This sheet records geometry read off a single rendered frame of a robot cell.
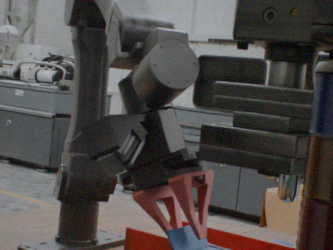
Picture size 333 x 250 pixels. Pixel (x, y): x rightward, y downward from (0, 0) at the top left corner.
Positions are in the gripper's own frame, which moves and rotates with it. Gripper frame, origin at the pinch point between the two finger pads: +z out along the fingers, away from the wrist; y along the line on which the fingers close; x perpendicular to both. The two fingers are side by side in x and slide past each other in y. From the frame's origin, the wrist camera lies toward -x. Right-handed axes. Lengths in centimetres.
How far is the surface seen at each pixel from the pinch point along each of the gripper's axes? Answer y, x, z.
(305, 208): 27.3, -27.6, 0.7
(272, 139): 17.9, -8.6, -5.8
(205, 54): -240, 464, -161
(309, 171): 28.2, -27.5, -1.2
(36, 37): -648, 684, -386
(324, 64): 31.1, -27.5, -6.4
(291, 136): 19.6, -8.6, -5.5
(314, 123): 29.4, -27.4, -3.6
